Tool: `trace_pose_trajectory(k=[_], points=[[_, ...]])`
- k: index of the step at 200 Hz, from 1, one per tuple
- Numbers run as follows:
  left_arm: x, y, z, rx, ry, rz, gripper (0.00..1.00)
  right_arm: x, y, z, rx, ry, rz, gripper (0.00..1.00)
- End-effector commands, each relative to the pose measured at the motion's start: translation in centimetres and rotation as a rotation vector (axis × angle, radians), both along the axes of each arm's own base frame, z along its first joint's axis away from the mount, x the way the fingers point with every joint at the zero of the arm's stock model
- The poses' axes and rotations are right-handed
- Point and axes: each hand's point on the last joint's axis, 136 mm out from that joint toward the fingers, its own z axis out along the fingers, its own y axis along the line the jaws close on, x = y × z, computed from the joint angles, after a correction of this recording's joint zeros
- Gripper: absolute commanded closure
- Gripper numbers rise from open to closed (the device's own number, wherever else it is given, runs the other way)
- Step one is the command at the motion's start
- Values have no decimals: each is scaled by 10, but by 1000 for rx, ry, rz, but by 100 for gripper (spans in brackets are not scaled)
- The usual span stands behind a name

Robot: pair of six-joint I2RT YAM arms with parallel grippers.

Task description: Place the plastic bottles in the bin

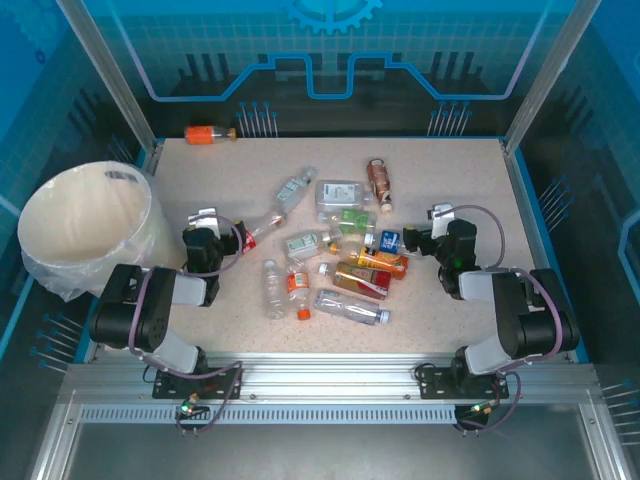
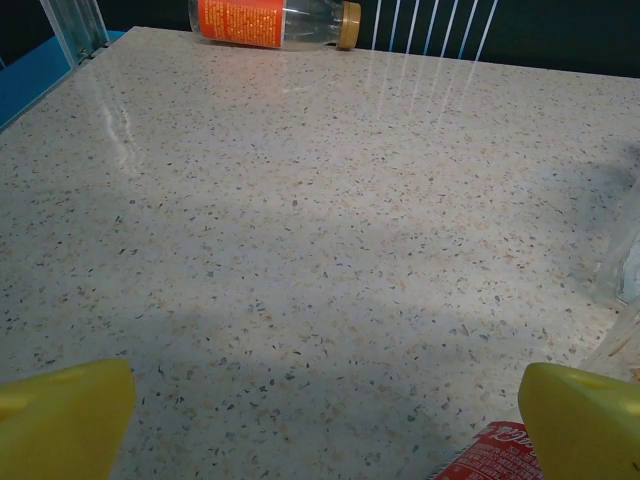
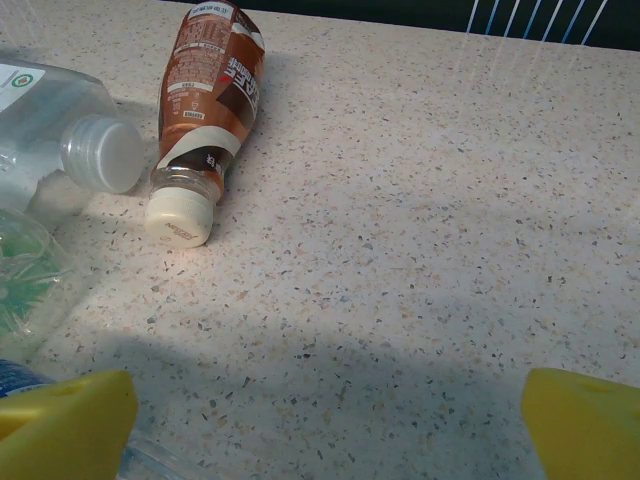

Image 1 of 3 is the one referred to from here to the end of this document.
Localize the brown drink bottle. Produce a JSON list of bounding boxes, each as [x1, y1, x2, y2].
[[366, 157, 395, 215]]

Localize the slotted grey cable duct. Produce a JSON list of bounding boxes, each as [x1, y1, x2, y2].
[[78, 405, 459, 426]]

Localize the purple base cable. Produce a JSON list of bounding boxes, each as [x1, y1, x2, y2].
[[452, 372, 524, 436], [174, 360, 245, 436]]

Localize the red and gold tea bottle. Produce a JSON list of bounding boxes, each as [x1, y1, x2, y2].
[[318, 260, 393, 301]]

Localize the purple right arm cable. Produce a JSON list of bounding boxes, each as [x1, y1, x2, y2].
[[435, 204, 564, 376]]

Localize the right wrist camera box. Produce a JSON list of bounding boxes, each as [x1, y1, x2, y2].
[[428, 203, 456, 239]]

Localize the clear bottle white cap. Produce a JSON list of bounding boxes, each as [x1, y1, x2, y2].
[[261, 258, 292, 321]]

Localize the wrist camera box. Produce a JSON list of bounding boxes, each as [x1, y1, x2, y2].
[[428, 203, 456, 239], [187, 207, 221, 240]]

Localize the aluminium frame post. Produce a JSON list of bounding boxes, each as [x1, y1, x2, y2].
[[503, 0, 604, 154], [55, 0, 162, 157]]

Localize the slim clear bottle green label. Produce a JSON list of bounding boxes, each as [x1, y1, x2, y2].
[[273, 166, 319, 217]]

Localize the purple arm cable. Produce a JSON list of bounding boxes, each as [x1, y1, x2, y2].
[[435, 204, 564, 376], [128, 213, 245, 369]]

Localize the green label bottle yellow cap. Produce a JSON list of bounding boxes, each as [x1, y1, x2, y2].
[[283, 228, 345, 260]]

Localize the square clear bottle white label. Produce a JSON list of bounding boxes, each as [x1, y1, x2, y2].
[[314, 179, 375, 210]]

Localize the crushed clear water bottle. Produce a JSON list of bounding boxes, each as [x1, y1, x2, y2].
[[313, 288, 393, 327]]

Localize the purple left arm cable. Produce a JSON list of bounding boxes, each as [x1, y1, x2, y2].
[[128, 213, 245, 369]]

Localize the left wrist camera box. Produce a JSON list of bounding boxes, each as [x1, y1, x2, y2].
[[187, 207, 221, 240]]

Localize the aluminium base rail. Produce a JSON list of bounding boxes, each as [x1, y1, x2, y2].
[[57, 352, 601, 407]]

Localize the red label cola bottle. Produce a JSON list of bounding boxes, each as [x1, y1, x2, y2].
[[243, 212, 289, 250]]

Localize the grey metal panel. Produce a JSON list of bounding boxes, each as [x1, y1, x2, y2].
[[29, 419, 624, 480]]

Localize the bottles inside bin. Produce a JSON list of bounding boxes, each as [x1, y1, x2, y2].
[[19, 159, 166, 304]]

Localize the white round bin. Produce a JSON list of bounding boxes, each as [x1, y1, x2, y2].
[[17, 159, 186, 301]]

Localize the clear bottle bright green label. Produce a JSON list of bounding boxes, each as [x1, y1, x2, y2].
[[318, 208, 377, 235]]

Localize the orange label bottle yellow cap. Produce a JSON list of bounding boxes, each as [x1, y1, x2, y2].
[[184, 124, 238, 147]]

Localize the blue label bottle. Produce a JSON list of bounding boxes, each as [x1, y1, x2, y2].
[[363, 229, 405, 252]]

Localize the orange juice bottle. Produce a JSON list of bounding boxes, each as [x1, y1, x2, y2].
[[343, 245, 410, 279]]

